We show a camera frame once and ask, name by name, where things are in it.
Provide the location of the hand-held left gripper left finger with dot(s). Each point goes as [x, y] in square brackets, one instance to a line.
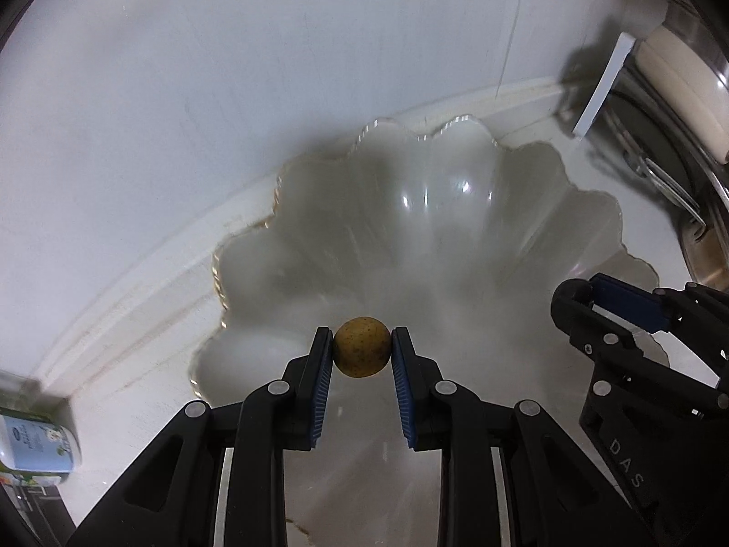
[322, 393]

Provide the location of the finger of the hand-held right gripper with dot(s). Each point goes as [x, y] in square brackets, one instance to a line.
[626, 299]
[569, 307]

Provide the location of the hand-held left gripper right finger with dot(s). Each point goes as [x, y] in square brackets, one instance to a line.
[403, 393]

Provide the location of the small yellow round fruit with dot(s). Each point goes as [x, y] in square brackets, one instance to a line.
[361, 347]

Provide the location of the white scalloped bowl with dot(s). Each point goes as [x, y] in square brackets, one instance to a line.
[427, 228]

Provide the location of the cream cooking pot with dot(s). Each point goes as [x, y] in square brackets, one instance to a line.
[683, 91]

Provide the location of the white pump soap bottle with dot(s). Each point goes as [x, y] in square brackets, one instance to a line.
[40, 444]

